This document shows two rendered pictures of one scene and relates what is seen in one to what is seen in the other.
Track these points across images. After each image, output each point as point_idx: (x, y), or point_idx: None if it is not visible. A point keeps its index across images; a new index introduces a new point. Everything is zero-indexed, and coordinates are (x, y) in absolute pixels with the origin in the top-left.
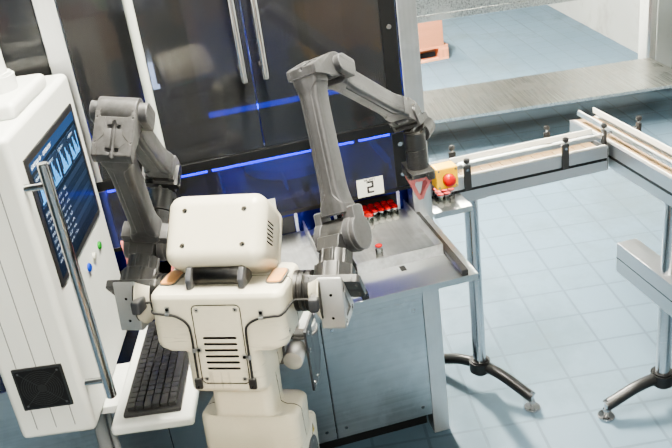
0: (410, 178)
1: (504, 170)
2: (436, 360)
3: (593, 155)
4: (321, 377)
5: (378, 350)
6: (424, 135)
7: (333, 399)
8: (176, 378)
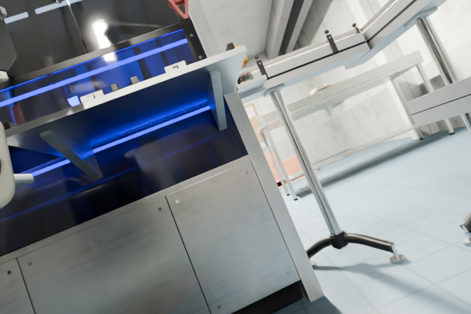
0: None
1: (289, 61)
2: (284, 220)
3: (353, 40)
4: (179, 251)
5: (226, 216)
6: None
7: (197, 275)
8: None
